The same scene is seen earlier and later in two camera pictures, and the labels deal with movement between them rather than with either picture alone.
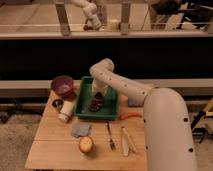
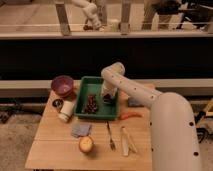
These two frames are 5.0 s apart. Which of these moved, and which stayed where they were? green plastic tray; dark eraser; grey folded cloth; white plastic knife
Moved: dark eraser
Stayed: white plastic knife; grey folded cloth; green plastic tray
